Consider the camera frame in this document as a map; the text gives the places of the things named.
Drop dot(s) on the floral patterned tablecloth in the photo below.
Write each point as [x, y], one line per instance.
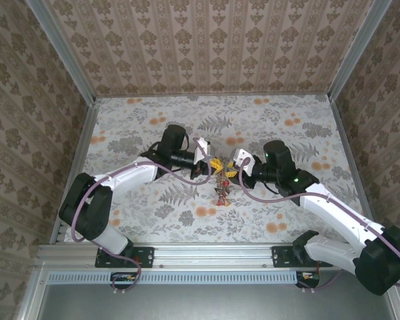
[253, 110]

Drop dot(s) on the aluminium left upright post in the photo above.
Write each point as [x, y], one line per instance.
[60, 50]

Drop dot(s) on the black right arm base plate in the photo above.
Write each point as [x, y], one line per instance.
[280, 256]

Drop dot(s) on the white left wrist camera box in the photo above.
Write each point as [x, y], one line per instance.
[201, 150]

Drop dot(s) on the aluminium mounting rail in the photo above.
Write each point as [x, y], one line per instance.
[203, 255]

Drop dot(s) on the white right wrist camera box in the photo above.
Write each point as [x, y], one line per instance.
[241, 161]

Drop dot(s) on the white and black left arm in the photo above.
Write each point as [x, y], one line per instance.
[130, 176]

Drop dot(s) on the aluminium right upright post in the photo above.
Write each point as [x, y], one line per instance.
[356, 50]

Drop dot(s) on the keyring bunch with coloured tags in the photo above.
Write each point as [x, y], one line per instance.
[222, 196]

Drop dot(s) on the aluminium back rail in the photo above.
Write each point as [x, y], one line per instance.
[213, 96]

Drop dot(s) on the aluminium right side rail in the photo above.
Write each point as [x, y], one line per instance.
[348, 150]

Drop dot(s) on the aluminium upright post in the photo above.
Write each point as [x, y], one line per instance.
[60, 50]
[356, 50]

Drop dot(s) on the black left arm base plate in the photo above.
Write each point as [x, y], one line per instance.
[146, 256]

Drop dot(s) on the aluminium left side rail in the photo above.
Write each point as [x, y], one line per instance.
[76, 166]

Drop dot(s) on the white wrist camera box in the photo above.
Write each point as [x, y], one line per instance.
[241, 161]
[201, 150]

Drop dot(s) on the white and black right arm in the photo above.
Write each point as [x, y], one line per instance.
[336, 213]

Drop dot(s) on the grey metal shelf plate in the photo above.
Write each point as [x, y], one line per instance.
[203, 303]

